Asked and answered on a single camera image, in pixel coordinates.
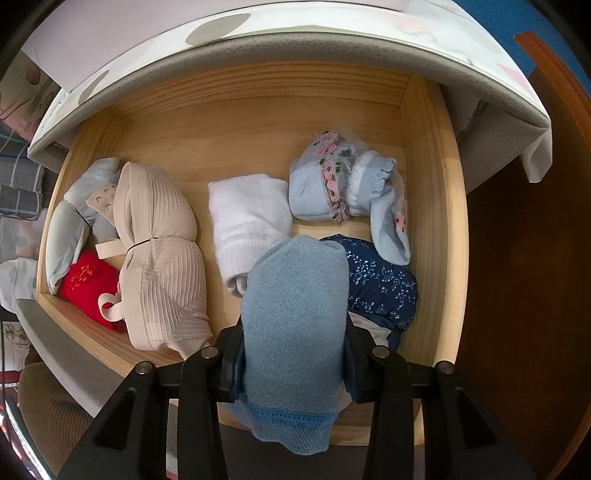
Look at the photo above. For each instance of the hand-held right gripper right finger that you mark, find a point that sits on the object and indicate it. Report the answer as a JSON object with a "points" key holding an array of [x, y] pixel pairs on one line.
{"points": [[364, 369]]}

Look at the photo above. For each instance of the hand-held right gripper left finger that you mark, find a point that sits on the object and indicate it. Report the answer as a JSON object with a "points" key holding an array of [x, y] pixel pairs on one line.
{"points": [[231, 369]]}

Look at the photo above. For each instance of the blue sock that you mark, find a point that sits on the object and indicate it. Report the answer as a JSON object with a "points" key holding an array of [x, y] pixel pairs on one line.
{"points": [[291, 323]]}

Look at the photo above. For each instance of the white sock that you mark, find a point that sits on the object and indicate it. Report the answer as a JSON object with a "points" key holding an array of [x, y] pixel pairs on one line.
{"points": [[244, 217]]}

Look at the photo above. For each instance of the pale blue underwear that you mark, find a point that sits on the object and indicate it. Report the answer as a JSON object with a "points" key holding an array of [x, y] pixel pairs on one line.
{"points": [[64, 240]]}

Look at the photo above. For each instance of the wooden drawer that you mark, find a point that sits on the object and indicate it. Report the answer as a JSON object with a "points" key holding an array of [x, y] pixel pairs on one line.
{"points": [[231, 138]]}

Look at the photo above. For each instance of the red underwear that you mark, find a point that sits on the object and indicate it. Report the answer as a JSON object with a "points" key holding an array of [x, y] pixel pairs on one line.
{"points": [[83, 281]]}

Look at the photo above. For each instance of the beige ribbed bra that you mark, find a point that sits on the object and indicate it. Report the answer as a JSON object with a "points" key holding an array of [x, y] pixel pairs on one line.
{"points": [[161, 258]]}

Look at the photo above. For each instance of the patterned light sock bundle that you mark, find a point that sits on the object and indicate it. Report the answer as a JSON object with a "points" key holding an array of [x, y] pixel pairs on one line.
{"points": [[309, 194]]}

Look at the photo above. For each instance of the brown textured cloth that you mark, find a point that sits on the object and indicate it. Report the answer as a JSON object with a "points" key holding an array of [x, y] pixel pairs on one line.
{"points": [[46, 406]]}

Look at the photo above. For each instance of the white floral cloth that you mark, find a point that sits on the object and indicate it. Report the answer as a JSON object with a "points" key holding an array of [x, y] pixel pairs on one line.
{"points": [[14, 277]]}

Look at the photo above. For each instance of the grey plaid bedding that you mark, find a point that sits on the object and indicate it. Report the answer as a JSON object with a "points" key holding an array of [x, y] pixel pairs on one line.
{"points": [[18, 175]]}

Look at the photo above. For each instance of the white patterned cover cloth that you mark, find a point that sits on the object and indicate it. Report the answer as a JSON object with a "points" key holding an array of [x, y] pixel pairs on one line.
{"points": [[258, 23]]}

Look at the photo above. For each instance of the pink floral mattress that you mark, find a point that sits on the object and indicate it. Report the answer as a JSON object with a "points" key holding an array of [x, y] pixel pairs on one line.
{"points": [[23, 87]]}

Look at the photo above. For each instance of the orange wooden frame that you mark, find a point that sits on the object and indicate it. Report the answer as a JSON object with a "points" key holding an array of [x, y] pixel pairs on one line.
{"points": [[554, 69]]}

